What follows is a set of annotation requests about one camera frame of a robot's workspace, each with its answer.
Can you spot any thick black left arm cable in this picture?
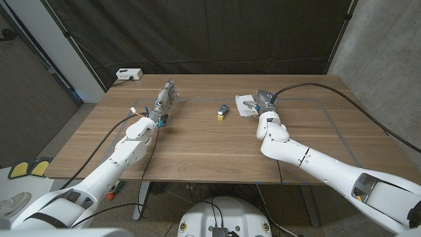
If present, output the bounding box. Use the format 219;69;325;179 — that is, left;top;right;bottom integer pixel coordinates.
59;113;141;190

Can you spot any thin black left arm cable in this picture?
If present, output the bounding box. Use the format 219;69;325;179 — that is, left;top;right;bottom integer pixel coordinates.
70;126;162;228

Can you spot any black torso cable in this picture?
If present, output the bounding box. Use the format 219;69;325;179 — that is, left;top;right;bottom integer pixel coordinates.
202;196;225;228

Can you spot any white power strip box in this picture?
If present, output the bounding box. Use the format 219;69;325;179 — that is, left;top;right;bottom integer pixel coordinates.
115;68;143;81

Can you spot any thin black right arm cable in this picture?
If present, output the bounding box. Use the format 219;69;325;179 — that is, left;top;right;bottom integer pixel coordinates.
276;159;284;184

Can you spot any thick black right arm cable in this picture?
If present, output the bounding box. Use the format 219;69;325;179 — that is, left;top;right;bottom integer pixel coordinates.
269;82;421;154

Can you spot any black power strip cable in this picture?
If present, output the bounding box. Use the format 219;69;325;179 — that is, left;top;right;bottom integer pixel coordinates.
111;77;134;88

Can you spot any grey sneaker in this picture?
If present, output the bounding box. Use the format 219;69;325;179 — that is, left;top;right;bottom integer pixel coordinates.
0;192;32;221

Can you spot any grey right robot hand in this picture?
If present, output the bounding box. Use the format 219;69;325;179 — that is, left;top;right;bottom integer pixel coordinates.
243;90;280;115

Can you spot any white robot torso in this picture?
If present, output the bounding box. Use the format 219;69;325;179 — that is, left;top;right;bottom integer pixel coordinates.
177;196;273;237

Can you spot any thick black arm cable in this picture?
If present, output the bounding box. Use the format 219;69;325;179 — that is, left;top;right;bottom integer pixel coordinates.
59;113;141;190
269;82;421;154

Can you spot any backdrop stand pole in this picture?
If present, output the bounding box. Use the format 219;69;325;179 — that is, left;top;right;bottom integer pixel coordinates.
41;0;108;93
324;0;358;76

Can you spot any black backdrop curtain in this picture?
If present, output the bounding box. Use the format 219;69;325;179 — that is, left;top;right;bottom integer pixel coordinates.
45;0;358;90

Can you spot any white plastic bag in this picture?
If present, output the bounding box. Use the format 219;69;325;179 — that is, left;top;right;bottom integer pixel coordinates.
235;94;260;118

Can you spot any grey table leg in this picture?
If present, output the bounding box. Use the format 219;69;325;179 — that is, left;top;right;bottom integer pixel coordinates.
298;184;322;228
132;181;151;221

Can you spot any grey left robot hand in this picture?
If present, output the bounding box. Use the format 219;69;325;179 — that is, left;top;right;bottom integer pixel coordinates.
147;78;180;123

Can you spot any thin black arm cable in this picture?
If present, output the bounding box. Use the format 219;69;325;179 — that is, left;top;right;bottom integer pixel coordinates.
276;159;284;184
70;126;162;228

